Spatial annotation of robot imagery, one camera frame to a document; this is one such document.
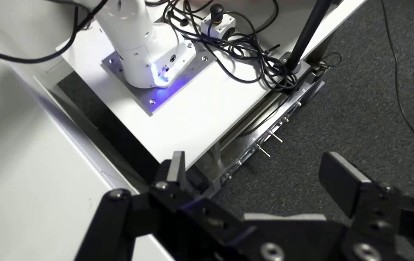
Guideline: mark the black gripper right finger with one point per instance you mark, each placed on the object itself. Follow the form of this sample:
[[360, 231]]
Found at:
[[347, 186]]

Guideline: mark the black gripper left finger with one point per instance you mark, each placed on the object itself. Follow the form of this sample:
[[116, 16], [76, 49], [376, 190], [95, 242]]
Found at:
[[172, 197]]

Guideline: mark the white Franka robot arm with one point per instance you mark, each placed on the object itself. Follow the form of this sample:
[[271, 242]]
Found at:
[[136, 43]]

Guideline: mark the black tripod pole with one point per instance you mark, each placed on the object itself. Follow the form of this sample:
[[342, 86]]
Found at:
[[309, 30]]

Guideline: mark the white box with black knob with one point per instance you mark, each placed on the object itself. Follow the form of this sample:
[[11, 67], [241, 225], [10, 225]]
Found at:
[[219, 22]]

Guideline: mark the metal cart frame rail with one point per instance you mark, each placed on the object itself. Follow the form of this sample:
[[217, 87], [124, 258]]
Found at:
[[265, 130]]

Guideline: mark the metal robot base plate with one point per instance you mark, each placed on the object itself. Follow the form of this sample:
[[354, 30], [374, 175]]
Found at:
[[168, 94]]

